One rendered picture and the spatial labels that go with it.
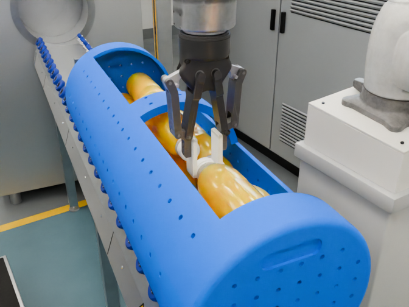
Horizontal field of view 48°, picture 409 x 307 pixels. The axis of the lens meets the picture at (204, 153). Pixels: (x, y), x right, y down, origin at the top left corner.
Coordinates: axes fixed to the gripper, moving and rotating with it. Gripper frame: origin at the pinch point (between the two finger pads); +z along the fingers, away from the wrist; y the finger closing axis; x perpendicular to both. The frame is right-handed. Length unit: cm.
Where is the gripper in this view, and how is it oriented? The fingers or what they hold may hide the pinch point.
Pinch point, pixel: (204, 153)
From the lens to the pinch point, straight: 76.3
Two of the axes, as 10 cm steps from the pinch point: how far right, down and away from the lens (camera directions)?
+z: 0.0, 8.8, 4.7
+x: 4.0, 4.3, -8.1
